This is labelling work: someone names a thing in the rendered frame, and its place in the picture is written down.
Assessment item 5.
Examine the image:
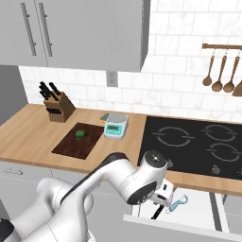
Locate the wooden knife block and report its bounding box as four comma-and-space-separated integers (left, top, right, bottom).
43, 91, 77, 124

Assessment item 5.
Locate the grey and yellow block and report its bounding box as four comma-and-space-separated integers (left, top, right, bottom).
99, 112, 112, 123

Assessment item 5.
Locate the tall grey cabinet panel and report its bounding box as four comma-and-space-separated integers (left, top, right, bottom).
0, 64, 29, 127

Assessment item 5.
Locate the open white drawer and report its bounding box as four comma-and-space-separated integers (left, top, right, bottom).
122, 186, 242, 242

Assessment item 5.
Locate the black hob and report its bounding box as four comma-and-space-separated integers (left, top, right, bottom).
136, 115, 242, 182

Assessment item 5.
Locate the black handled knife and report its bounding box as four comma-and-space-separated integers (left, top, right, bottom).
150, 204, 164, 220

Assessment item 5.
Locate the green avocado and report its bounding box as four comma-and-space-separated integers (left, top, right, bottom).
74, 129, 88, 140

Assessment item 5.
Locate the grey drawer front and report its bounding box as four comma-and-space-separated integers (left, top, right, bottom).
0, 160, 54, 184

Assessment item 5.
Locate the teal and white kitchen scale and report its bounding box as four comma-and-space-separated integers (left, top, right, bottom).
103, 112, 130, 141

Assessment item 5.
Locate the wooden wall rail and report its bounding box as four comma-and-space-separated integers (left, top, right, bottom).
201, 43, 242, 51

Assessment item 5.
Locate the wooden spatula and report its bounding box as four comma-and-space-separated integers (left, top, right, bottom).
232, 79, 242, 97

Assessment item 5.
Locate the wide grey cupboard door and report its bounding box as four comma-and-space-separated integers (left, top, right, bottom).
33, 0, 146, 74

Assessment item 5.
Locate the grey wall outlet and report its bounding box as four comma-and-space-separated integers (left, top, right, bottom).
106, 70, 119, 89

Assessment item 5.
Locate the black knife handle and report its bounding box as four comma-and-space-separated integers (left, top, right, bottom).
48, 81, 62, 97
38, 90, 50, 101
46, 91, 60, 102
39, 81, 52, 96

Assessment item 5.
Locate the narrow grey cupboard door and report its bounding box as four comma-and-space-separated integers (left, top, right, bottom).
0, 0, 49, 68

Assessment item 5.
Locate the grey drawer handle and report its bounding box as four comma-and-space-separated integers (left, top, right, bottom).
2, 167, 25, 176

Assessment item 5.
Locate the dark brown cutting board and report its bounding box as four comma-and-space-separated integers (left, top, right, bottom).
51, 122, 105, 161

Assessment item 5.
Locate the grey cupboard door handle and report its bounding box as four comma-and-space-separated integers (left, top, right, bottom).
20, 2, 38, 58
38, 2, 54, 59

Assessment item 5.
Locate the wooden spoon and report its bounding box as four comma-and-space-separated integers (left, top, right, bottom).
222, 55, 241, 95
201, 54, 216, 87
211, 54, 229, 94

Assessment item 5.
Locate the blue and white peeler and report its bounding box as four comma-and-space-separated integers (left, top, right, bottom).
165, 194, 189, 214

